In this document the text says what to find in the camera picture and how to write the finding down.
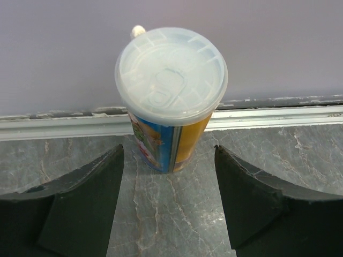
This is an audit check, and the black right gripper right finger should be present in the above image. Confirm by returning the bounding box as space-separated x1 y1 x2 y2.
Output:
214 146 342 256

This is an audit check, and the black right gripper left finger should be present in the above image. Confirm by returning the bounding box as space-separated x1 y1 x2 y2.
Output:
1 145 124 256

